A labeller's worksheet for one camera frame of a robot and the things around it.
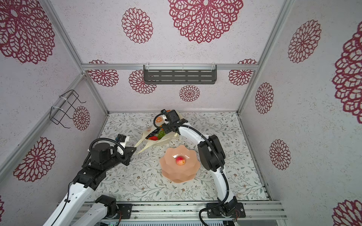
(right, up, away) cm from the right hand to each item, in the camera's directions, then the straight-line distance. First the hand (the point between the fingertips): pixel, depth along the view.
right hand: (166, 122), depth 97 cm
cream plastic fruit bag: (-10, -12, -20) cm, 25 cm away
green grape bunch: (-4, -8, +6) cm, 11 cm away
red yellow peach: (+10, -24, -10) cm, 28 cm away
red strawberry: (-9, -11, +1) cm, 14 cm away
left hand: (-14, -15, -22) cm, 30 cm away
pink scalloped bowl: (+9, -32, -12) cm, 35 cm away
